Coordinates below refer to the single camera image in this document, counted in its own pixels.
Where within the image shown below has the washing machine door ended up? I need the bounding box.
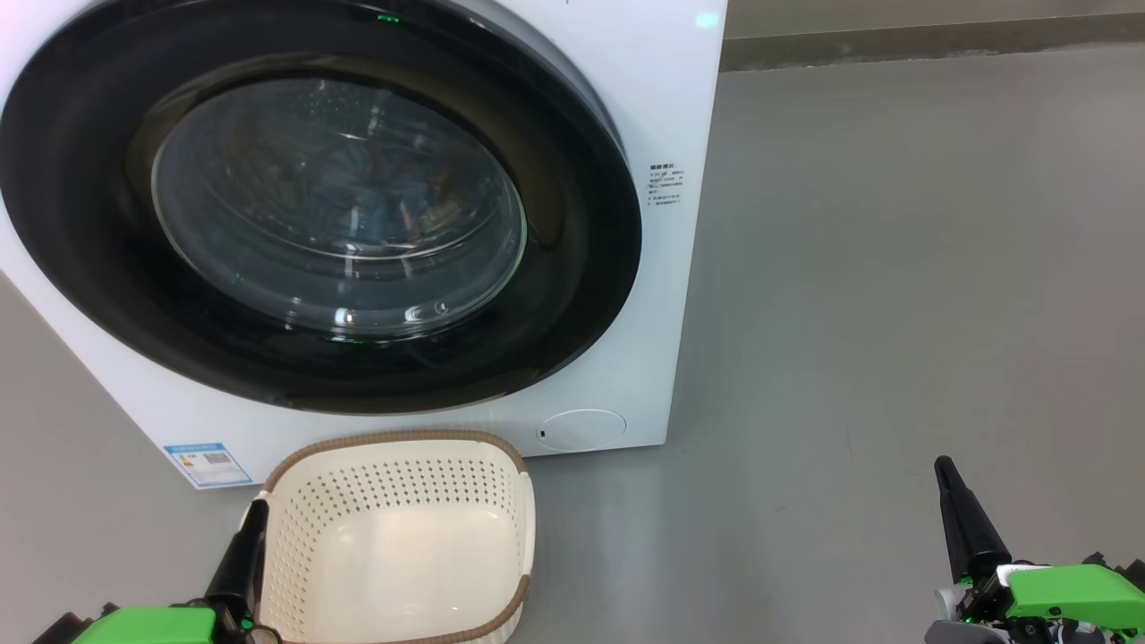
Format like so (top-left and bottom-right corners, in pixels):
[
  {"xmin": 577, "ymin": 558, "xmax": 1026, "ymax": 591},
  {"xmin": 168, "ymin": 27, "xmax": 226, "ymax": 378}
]
[{"xmin": 0, "ymin": 0, "xmax": 643, "ymax": 416}]

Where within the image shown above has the white front-load washing machine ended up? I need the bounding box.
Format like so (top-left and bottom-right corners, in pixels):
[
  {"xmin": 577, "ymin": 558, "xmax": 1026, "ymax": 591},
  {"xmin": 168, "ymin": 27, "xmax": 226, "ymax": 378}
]
[{"xmin": 0, "ymin": 0, "xmax": 727, "ymax": 491}]

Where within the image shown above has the black text warning label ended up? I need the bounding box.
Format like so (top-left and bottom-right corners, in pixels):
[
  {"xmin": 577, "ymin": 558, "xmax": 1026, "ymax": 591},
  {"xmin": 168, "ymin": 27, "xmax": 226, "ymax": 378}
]
[{"xmin": 649, "ymin": 163, "xmax": 686, "ymax": 208}]

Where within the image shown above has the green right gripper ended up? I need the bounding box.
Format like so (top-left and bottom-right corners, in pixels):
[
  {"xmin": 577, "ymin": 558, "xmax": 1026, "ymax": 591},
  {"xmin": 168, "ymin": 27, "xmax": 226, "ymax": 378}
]
[{"xmin": 926, "ymin": 455, "xmax": 1145, "ymax": 644}]

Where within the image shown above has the blue energy label sticker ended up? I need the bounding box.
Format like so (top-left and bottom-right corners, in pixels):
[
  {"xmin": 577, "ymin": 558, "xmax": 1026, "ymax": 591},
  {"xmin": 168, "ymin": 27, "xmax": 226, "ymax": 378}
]
[{"xmin": 163, "ymin": 441, "xmax": 254, "ymax": 489}]

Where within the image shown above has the round white filter cover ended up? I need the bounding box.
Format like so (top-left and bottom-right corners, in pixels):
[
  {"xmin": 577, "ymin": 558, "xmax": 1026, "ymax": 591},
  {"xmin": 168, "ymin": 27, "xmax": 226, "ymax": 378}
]
[{"xmin": 537, "ymin": 409, "xmax": 628, "ymax": 453}]

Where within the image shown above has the cream perforated laundry basket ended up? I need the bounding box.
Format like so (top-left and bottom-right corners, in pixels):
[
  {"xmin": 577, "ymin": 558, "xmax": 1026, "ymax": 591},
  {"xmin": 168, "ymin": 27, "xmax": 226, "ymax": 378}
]
[{"xmin": 250, "ymin": 429, "xmax": 538, "ymax": 644}]

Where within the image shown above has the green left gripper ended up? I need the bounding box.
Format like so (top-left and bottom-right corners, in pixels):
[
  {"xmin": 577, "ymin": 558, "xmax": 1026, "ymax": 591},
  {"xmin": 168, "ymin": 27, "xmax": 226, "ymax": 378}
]
[{"xmin": 72, "ymin": 498, "xmax": 271, "ymax": 644}]

